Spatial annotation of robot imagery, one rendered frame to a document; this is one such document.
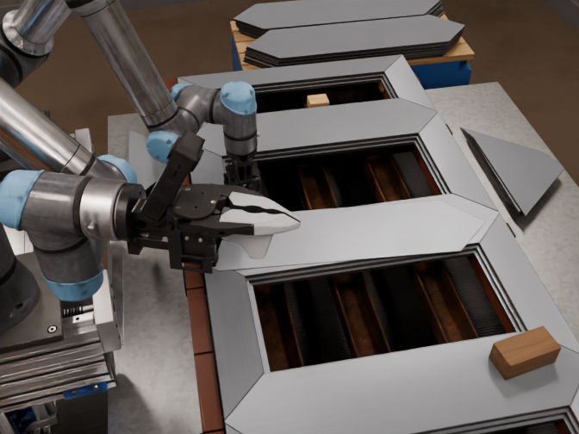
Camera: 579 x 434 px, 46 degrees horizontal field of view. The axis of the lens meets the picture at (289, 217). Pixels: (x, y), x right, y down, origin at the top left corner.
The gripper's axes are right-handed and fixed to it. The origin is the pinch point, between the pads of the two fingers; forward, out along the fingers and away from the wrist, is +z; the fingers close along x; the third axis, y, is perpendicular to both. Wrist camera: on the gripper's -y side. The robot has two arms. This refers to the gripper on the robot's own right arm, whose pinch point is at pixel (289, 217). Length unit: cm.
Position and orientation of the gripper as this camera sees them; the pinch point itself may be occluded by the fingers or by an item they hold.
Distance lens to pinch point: 79.5
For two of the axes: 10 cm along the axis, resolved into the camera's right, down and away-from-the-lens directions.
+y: -0.3, 8.1, 5.8
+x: -1.7, 5.7, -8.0
